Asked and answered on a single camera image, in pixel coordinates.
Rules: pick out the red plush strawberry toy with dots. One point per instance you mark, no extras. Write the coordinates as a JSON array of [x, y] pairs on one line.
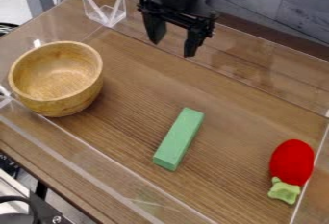
[[291, 170]]

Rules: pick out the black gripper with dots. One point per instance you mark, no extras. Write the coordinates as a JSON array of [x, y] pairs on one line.
[[190, 14]]

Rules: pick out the clear acrylic corner bracket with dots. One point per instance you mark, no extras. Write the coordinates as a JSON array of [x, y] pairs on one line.
[[106, 15]]

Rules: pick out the clear acrylic tray wall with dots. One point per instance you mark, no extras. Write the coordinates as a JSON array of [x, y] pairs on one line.
[[263, 93]]

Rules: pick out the black clamp under table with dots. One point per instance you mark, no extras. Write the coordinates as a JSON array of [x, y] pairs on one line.
[[34, 217]]

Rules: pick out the brown wooden bowl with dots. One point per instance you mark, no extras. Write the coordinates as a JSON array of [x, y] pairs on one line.
[[58, 78]]

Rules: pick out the green foam stick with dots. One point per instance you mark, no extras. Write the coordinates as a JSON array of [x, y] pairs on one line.
[[177, 140]]

